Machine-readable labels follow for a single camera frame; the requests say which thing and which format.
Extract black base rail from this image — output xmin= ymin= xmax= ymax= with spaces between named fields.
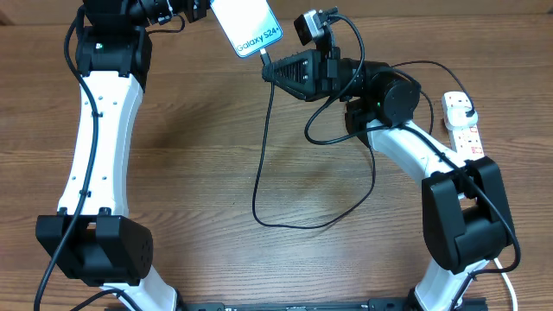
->
xmin=103 ymin=296 xmax=489 ymax=311

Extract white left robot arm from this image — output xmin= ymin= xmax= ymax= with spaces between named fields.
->
xmin=35 ymin=0 xmax=210 ymax=310

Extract white power strip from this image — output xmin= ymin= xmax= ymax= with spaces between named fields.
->
xmin=442 ymin=92 xmax=485 ymax=160

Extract black charger cable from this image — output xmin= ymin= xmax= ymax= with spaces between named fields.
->
xmin=251 ymin=48 xmax=477 ymax=230

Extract blue smartphone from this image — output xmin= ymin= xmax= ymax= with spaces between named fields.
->
xmin=210 ymin=0 xmax=283 ymax=58

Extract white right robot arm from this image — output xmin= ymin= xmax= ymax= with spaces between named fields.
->
xmin=262 ymin=23 xmax=518 ymax=310

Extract white power strip cord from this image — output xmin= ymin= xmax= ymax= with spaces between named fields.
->
xmin=492 ymin=257 xmax=518 ymax=311

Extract white charger adapter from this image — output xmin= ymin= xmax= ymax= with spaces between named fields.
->
xmin=444 ymin=107 xmax=479 ymax=130

